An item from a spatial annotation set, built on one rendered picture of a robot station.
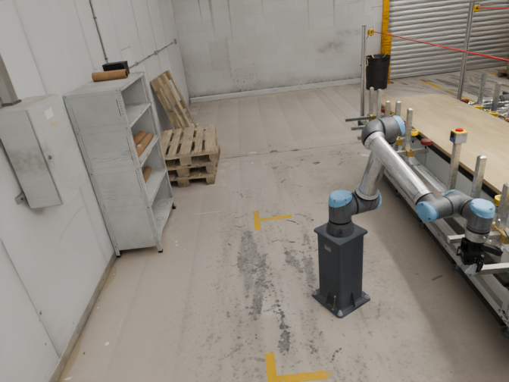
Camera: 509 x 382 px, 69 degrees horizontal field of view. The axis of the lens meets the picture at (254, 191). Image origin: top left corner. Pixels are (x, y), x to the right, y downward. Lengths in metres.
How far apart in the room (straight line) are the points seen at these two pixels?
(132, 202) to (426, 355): 2.54
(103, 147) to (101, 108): 0.32
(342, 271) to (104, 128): 2.15
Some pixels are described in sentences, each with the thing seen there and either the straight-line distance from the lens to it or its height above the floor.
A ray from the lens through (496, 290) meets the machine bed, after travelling 2.95.
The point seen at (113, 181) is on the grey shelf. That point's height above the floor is 0.79.
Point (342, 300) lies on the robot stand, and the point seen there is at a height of 0.11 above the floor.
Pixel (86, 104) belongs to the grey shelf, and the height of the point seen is 1.46.
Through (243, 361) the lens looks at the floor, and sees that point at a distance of 2.62.
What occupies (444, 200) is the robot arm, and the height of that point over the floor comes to 1.18.
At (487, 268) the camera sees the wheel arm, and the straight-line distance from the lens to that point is 1.99.
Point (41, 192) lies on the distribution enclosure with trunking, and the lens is 2.59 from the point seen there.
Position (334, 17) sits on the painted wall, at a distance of 9.60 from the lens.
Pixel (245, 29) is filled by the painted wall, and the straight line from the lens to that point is 9.35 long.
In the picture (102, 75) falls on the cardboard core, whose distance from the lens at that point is 3.73.
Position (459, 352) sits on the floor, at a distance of 2.78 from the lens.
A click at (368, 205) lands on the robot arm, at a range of 2.51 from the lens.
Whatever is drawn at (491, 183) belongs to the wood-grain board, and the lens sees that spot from 2.68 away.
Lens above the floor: 2.03
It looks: 27 degrees down
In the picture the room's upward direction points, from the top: 7 degrees counter-clockwise
